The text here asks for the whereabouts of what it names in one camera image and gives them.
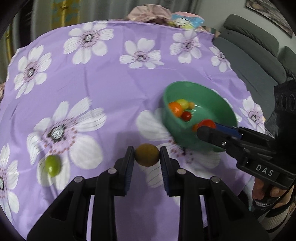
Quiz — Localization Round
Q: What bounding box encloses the red cherry tomato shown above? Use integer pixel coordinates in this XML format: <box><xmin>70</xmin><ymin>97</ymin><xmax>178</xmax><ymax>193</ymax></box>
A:
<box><xmin>196</xmin><ymin>119</ymin><xmax>216</xmax><ymax>129</ymax></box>

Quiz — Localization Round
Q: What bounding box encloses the yellow cherry tomato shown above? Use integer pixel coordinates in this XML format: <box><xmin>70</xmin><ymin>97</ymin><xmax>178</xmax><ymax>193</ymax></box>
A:
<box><xmin>135</xmin><ymin>144</ymin><xmax>159</xmax><ymax>167</ymax></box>
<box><xmin>187</xmin><ymin>101</ymin><xmax>195</xmax><ymax>110</ymax></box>

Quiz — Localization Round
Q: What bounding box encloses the green plastic bowl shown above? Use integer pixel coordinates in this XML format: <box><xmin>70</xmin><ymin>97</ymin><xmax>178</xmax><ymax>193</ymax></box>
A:
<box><xmin>162</xmin><ymin>81</ymin><xmax>237</xmax><ymax>152</ymax></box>

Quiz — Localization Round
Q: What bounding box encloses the green tomato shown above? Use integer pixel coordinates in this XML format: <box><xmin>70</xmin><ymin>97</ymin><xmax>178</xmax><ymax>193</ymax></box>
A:
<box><xmin>176</xmin><ymin>99</ymin><xmax>189</xmax><ymax>110</ymax></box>
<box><xmin>45</xmin><ymin>155</ymin><xmax>61</xmax><ymax>177</ymax></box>

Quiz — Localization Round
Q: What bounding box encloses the orange tangerine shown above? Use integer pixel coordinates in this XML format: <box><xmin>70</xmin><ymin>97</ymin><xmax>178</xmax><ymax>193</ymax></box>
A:
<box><xmin>168</xmin><ymin>101</ymin><xmax>183</xmax><ymax>118</ymax></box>
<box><xmin>192</xmin><ymin>123</ymin><xmax>199</xmax><ymax>132</ymax></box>

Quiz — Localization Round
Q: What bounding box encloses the person right hand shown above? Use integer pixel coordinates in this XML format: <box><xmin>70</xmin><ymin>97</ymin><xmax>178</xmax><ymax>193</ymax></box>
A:
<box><xmin>251</xmin><ymin>178</ymin><xmax>290</xmax><ymax>210</ymax></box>

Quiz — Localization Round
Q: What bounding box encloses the grey sofa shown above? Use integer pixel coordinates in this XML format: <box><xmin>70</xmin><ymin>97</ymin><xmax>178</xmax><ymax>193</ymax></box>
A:
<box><xmin>212</xmin><ymin>15</ymin><xmax>295</xmax><ymax>118</ymax></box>

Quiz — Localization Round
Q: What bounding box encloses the purple floral tablecloth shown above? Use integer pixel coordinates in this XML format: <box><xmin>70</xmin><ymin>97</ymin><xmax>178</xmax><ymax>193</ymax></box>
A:
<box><xmin>1</xmin><ymin>21</ymin><xmax>265</xmax><ymax>237</ymax></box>

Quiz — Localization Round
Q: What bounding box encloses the framed landscape painting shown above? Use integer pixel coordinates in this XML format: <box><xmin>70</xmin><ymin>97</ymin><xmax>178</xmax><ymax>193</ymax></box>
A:
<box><xmin>245</xmin><ymin>0</ymin><xmax>293</xmax><ymax>38</ymax></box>

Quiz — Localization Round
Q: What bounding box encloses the pink cloth pile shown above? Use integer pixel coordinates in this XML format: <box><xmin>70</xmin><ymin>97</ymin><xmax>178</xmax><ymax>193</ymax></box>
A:
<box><xmin>125</xmin><ymin>4</ymin><xmax>172</xmax><ymax>25</ymax></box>

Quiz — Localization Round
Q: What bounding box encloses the yellow patterned curtain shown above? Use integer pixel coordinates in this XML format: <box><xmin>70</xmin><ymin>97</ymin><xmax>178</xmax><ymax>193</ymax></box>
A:
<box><xmin>51</xmin><ymin>0</ymin><xmax>81</xmax><ymax>29</ymax></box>

